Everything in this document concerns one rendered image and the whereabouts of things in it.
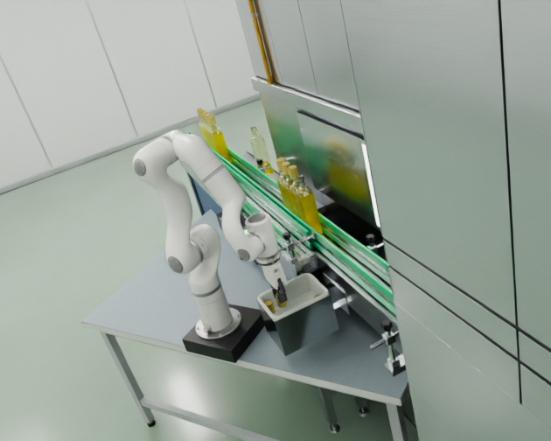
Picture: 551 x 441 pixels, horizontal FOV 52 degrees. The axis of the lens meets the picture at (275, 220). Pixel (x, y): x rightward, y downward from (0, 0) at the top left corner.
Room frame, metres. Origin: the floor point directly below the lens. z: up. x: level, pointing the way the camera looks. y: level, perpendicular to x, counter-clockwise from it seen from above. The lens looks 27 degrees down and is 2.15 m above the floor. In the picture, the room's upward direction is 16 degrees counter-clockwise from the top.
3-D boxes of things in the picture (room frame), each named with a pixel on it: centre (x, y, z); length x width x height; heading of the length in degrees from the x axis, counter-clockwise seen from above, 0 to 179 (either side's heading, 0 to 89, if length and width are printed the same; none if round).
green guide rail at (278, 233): (2.64, 0.22, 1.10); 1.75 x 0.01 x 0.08; 17
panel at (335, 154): (1.72, -0.34, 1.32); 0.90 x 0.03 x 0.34; 17
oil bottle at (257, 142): (2.67, -0.02, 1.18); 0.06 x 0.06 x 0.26; 26
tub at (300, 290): (1.64, 0.01, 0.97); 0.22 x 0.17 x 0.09; 107
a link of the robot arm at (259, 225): (1.63, 0.06, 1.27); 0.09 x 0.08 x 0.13; 141
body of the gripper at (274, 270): (1.64, 0.06, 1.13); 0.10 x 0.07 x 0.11; 18
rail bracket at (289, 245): (1.77, -0.05, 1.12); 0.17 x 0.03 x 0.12; 107
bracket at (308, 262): (1.78, -0.06, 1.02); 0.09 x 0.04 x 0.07; 107
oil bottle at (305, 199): (1.93, -0.13, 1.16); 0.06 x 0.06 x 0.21; 16
